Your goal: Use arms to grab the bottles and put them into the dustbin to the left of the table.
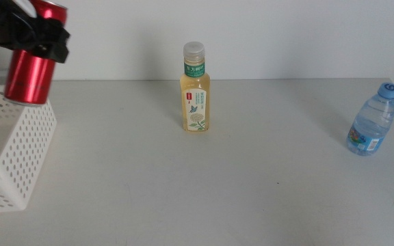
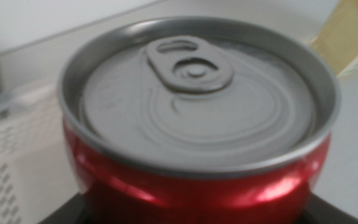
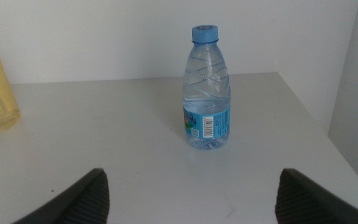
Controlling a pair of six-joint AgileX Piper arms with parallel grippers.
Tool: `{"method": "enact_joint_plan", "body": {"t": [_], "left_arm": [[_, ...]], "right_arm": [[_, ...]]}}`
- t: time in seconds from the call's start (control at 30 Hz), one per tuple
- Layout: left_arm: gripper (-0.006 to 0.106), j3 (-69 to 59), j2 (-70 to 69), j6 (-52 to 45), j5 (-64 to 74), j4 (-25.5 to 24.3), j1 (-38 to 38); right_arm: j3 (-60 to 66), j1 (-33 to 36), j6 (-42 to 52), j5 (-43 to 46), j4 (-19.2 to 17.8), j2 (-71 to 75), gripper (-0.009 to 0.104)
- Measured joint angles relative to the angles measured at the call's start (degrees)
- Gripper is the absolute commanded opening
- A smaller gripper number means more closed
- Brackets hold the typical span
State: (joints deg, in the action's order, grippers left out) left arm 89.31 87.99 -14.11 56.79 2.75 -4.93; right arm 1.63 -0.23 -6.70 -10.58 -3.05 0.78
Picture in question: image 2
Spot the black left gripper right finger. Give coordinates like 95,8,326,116
303,194,358,224

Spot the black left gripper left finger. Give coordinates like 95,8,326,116
39,192,90,224

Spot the red cola can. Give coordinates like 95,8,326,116
57,16,342,224

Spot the yellow tea bottle green label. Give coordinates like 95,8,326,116
309,0,358,77

